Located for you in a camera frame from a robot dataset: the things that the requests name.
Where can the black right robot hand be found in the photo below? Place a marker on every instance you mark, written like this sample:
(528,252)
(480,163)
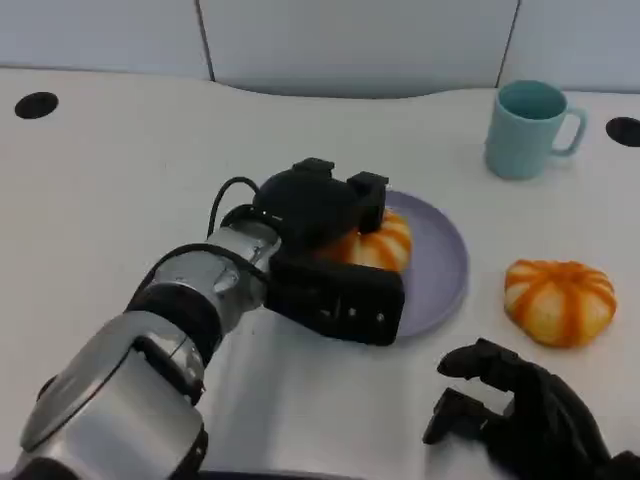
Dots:
(540,415)

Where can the lilac plate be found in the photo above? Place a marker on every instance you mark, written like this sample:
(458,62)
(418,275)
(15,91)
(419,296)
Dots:
(440,270)

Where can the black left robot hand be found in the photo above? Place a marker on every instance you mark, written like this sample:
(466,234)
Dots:
(310,205)

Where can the black round table grommet hole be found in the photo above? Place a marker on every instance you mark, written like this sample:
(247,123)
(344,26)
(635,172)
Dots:
(625,131)
(36,105)

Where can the pale green mug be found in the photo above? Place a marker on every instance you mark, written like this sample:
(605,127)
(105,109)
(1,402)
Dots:
(520,135)

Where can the orange white toy bread roll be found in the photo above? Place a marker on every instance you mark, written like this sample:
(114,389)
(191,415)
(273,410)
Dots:
(560,302)
(380,247)

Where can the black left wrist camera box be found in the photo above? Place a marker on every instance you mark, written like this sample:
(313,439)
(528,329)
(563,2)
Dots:
(340,300)

